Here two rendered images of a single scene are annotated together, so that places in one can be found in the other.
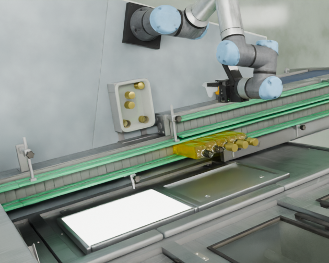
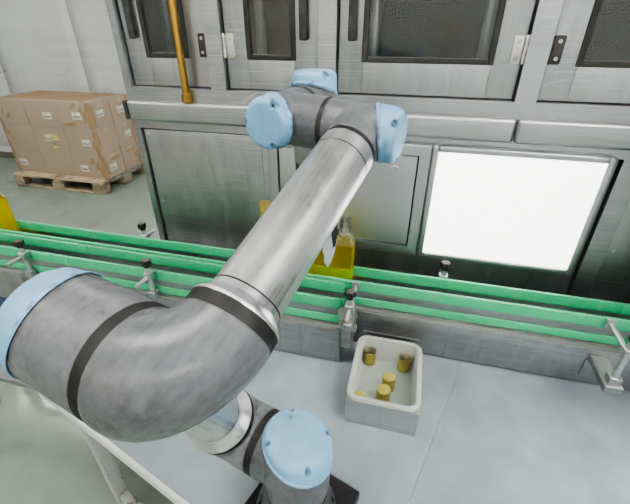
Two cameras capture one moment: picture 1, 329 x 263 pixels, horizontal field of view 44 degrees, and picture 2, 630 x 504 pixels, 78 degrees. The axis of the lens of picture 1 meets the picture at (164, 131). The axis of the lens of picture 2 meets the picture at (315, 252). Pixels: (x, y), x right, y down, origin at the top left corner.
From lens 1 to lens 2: 1.31 m
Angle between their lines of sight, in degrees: 45
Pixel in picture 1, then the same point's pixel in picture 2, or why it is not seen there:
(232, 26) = (351, 146)
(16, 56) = not seen: outside the picture
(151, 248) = (546, 110)
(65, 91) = (502, 455)
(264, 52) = (302, 96)
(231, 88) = not seen: hidden behind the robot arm
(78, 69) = (471, 484)
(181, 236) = (498, 106)
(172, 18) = (288, 432)
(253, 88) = not seen: hidden behind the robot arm
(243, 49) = (361, 104)
